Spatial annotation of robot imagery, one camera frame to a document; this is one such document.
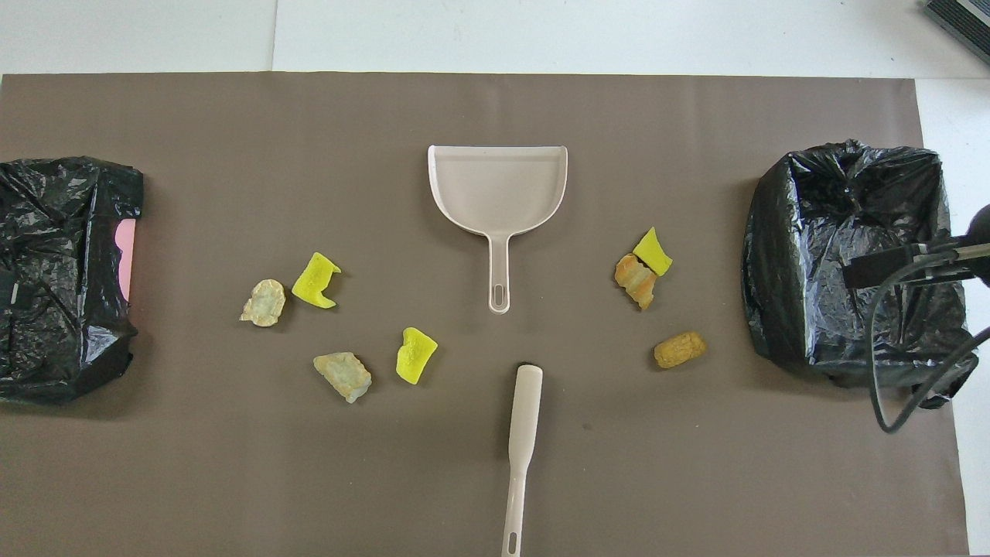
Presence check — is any mustard brown sponge piece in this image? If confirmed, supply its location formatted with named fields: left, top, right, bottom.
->
left=653, top=331, right=708, bottom=370

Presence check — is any pale cream sponge piece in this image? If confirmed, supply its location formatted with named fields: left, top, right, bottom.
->
left=312, top=351, right=374, bottom=405
left=239, top=278, right=288, bottom=328

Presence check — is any orange striped sponge piece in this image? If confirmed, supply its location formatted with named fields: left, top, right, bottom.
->
left=614, top=253, right=658, bottom=312

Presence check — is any beige brush with black bristles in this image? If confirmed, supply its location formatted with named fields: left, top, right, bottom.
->
left=500, top=362, right=545, bottom=557

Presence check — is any brown paper table mat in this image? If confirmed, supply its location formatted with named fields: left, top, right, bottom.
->
left=0, top=72, right=970, bottom=557

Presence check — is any pink bin in black bag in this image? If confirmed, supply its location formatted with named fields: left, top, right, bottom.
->
left=0, top=156, right=145, bottom=405

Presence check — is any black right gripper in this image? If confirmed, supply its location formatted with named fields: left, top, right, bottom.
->
left=843, top=204, right=990, bottom=289

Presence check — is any dark grey ribbed device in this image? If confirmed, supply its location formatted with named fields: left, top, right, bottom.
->
left=923, top=0, right=990, bottom=66

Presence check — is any yellow sponge piece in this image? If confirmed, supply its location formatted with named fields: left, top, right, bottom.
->
left=291, top=251, right=343, bottom=310
left=632, top=226, right=674, bottom=278
left=395, top=326, right=439, bottom=386

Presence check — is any open bin with black bag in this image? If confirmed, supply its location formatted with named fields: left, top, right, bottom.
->
left=741, top=139, right=980, bottom=410

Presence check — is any beige plastic dustpan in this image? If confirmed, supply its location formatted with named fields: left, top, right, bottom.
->
left=427, top=144, right=569, bottom=315

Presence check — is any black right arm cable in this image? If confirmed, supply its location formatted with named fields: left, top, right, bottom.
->
left=866, top=244, right=990, bottom=434

